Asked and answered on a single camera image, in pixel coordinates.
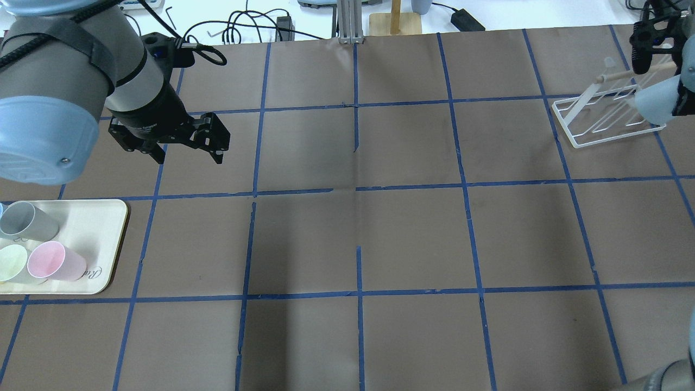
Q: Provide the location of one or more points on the light blue plastic cup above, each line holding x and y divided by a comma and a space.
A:
656, 103

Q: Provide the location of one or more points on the aluminium frame post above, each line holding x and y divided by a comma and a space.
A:
349, 22

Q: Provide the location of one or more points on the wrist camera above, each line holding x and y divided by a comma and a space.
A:
169, 52
663, 32

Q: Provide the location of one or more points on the white wire cup rack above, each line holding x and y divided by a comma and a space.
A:
604, 111

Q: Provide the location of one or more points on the grey plastic cup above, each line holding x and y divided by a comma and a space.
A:
23, 220

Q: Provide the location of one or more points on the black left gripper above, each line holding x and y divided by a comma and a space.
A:
158, 115

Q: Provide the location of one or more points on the wooden mug tree stand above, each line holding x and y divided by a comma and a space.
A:
395, 22

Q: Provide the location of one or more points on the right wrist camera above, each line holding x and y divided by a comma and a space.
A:
663, 32

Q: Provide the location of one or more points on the pale green plastic cup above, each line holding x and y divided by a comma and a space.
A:
14, 261

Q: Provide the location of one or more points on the blue cup on desk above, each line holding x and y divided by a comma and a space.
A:
421, 7

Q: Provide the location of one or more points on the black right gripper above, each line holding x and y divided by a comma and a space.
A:
642, 56

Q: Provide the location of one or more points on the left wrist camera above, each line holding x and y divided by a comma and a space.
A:
169, 52

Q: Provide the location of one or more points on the cream plastic tray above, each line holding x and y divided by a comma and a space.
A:
91, 228

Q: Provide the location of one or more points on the pink plastic cup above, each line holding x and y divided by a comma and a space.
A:
55, 261

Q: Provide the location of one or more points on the black power adapter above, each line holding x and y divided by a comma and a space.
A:
464, 21

